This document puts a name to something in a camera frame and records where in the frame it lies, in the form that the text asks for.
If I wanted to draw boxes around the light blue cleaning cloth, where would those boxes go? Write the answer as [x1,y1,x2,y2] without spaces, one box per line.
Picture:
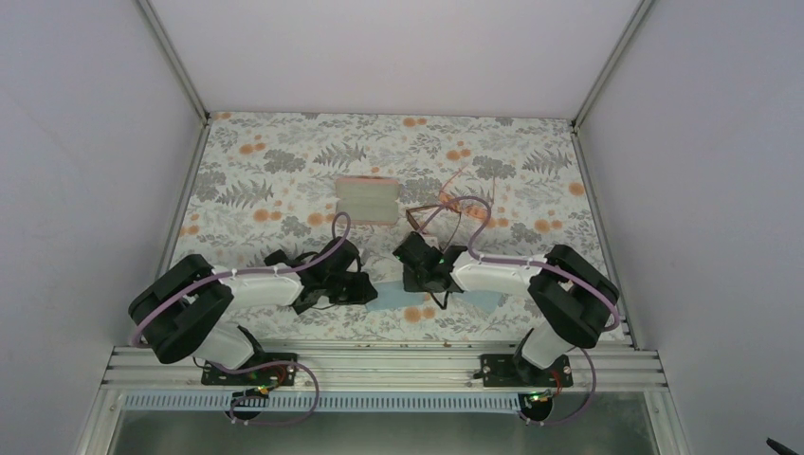
[365,281,423,312]

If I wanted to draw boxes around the brown sunglasses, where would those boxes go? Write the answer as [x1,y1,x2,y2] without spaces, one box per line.
[404,205,463,251]

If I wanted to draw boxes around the pink glasses case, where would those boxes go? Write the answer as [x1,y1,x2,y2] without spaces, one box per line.
[335,176,400,226]

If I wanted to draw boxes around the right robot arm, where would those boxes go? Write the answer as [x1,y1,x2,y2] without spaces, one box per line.
[393,232,620,386]

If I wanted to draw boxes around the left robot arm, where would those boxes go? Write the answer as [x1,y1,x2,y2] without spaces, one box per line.
[128,237,378,384]

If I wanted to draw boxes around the clear orange sunglasses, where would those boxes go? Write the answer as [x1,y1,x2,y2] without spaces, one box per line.
[437,165,496,221]

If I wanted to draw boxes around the black glasses case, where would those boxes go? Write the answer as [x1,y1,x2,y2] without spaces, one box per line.
[264,250,316,273]

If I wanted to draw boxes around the floral table mat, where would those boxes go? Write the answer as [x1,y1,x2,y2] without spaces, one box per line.
[172,112,606,342]

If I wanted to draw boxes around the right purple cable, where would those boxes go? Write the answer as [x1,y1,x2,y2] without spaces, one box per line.
[419,195,623,428]

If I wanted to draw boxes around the aluminium rail base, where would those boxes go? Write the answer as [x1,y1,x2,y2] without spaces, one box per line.
[79,340,688,454]

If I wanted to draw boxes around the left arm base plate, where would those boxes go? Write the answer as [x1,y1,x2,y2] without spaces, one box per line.
[200,353,298,391]

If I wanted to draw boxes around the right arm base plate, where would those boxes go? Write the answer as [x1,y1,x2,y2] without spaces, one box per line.
[471,354,574,388]

